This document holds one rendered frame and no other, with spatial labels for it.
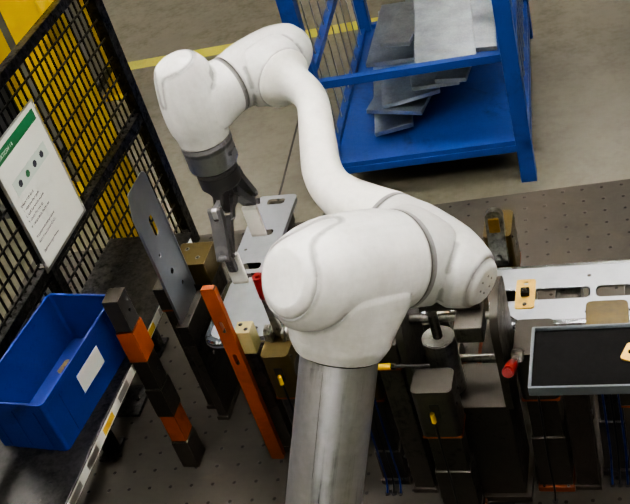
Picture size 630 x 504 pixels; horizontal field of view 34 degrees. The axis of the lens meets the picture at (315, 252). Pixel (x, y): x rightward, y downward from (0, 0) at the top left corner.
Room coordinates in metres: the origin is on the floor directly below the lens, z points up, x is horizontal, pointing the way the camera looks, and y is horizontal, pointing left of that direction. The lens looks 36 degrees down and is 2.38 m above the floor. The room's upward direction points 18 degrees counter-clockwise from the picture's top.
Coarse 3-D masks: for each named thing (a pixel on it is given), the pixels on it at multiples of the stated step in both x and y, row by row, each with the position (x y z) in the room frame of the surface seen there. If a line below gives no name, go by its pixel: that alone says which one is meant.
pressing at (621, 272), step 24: (552, 264) 1.57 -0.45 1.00; (576, 264) 1.55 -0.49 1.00; (600, 264) 1.53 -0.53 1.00; (624, 264) 1.50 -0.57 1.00; (240, 288) 1.82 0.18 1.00; (552, 288) 1.50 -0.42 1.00; (240, 312) 1.74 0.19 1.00; (264, 312) 1.71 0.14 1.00; (528, 312) 1.46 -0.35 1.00; (552, 312) 1.44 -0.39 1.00; (576, 312) 1.42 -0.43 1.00; (216, 336) 1.69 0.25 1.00
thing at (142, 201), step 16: (144, 176) 1.85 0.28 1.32; (144, 192) 1.83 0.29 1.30; (144, 208) 1.81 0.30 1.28; (160, 208) 1.86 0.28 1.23; (144, 224) 1.79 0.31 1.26; (160, 224) 1.84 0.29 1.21; (144, 240) 1.77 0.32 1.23; (160, 240) 1.82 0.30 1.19; (176, 240) 1.86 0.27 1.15; (160, 256) 1.79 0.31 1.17; (176, 256) 1.85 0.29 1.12; (160, 272) 1.77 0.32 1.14; (176, 272) 1.82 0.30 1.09; (176, 288) 1.80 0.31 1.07; (192, 288) 1.85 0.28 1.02; (176, 304) 1.78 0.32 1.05
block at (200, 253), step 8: (184, 248) 1.95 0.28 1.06; (192, 248) 1.94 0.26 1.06; (200, 248) 1.93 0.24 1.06; (208, 248) 1.92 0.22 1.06; (184, 256) 1.92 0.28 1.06; (192, 256) 1.91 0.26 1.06; (200, 256) 1.90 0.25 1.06; (208, 256) 1.90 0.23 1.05; (192, 264) 1.88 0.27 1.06; (200, 264) 1.87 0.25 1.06; (208, 264) 1.89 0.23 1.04; (216, 264) 1.92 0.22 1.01; (192, 272) 1.88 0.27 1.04; (200, 272) 1.88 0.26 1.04; (208, 272) 1.87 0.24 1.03; (216, 272) 1.91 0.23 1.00; (200, 280) 1.88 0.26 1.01; (208, 280) 1.87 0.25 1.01; (216, 280) 1.90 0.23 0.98; (224, 280) 1.93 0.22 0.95; (200, 288) 1.89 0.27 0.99
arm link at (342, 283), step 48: (288, 240) 0.98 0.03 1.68; (336, 240) 0.96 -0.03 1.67; (384, 240) 0.98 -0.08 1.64; (288, 288) 0.94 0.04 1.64; (336, 288) 0.92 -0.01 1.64; (384, 288) 0.94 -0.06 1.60; (336, 336) 0.92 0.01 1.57; (384, 336) 0.93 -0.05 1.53; (336, 384) 0.92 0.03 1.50; (336, 432) 0.90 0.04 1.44; (288, 480) 0.91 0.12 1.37; (336, 480) 0.87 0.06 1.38
